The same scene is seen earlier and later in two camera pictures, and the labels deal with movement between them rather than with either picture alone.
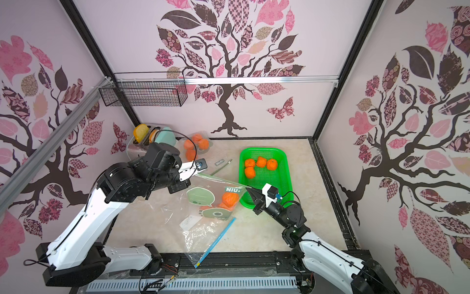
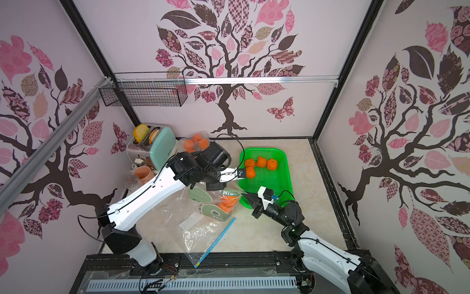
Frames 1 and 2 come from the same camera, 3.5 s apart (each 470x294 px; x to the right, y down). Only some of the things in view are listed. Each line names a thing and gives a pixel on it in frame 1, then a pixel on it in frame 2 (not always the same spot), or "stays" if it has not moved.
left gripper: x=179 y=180 → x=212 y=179
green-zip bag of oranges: x=213 y=198 stays
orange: x=272 y=164 stays
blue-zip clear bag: x=201 y=233 stays
